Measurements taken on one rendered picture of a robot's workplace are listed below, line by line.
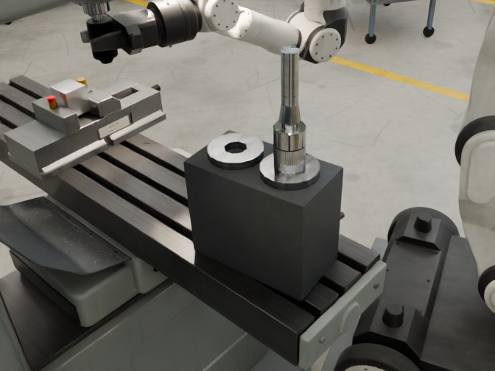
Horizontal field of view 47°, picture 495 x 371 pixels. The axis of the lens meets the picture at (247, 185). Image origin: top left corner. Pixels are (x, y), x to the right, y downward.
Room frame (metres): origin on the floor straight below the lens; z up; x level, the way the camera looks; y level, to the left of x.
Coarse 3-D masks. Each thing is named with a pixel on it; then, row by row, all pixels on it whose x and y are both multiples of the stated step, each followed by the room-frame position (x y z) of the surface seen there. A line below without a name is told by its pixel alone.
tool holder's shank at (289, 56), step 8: (288, 48) 0.71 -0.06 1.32; (296, 48) 0.71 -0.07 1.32; (288, 56) 0.69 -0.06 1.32; (296, 56) 0.70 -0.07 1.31; (288, 64) 0.69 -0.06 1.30; (296, 64) 0.70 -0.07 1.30; (288, 72) 0.69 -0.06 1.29; (296, 72) 0.70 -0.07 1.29; (288, 80) 0.69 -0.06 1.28; (296, 80) 0.70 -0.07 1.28; (288, 88) 0.69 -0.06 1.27; (296, 88) 0.70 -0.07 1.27; (288, 96) 0.69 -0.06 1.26; (296, 96) 0.70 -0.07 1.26; (288, 104) 0.69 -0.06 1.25; (296, 104) 0.70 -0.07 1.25; (280, 112) 0.70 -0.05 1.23; (288, 112) 0.69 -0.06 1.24; (296, 112) 0.70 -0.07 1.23; (280, 120) 0.70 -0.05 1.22; (288, 120) 0.69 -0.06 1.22; (296, 120) 0.69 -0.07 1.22; (288, 128) 0.70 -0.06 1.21
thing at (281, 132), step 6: (276, 126) 0.71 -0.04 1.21; (300, 126) 0.70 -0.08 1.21; (276, 132) 0.69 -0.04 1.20; (282, 132) 0.69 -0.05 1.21; (288, 132) 0.69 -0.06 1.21; (294, 132) 0.69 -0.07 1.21; (300, 132) 0.69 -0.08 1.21; (282, 138) 0.69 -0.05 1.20; (288, 138) 0.68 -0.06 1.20; (294, 138) 0.68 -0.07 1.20
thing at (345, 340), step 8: (376, 240) 1.38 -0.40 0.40; (384, 240) 1.38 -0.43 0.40; (376, 248) 1.34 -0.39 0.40; (384, 248) 1.34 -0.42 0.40; (352, 328) 1.02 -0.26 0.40; (344, 336) 1.00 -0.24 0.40; (352, 336) 1.00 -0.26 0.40; (336, 344) 0.97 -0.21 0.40; (344, 344) 0.97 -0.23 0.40; (328, 352) 0.95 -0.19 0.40; (336, 352) 0.95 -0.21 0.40; (328, 360) 0.93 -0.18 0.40; (336, 360) 0.93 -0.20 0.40; (328, 368) 0.90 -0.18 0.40
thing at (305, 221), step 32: (192, 160) 0.75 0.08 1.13; (224, 160) 0.73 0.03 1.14; (256, 160) 0.74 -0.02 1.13; (320, 160) 0.74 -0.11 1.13; (192, 192) 0.75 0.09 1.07; (224, 192) 0.71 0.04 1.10; (256, 192) 0.67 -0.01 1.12; (288, 192) 0.66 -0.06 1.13; (320, 192) 0.66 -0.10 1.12; (192, 224) 0.75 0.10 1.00; (224, 224) 0.71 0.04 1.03; (256, 224) 0.67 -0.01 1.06; (288, 224) 0.64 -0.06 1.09; (320, 224) 0.66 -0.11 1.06; (224, 256) 0.71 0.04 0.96; (256, 256) 0.67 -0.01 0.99; (288, 256) 0.64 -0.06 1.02; (320, 256) 0.67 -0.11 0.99; (288, 288) 0.64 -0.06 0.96
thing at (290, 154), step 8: (304, 136) 0.69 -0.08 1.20; (280, 144) 0.69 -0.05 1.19; (288, 144) 0.68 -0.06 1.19; (296, 144) 0.68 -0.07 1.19; (304, 144) 0.69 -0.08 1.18; (280, 152) 0.69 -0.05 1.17; (288, 152) 0.68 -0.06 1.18; (296, 152) 0.68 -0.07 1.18; (304, 152) 0.70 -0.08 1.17; (280, 160) 0.69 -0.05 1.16; (288, 160) 0.68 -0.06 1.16; (296, 160) 0.68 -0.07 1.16; (304, 160) 0.70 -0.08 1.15; (280, 168) 0.69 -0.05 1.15; (288, 168) 0.68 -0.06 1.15; (296, 168) 0.68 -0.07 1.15; (304, 168) 0.70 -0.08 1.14
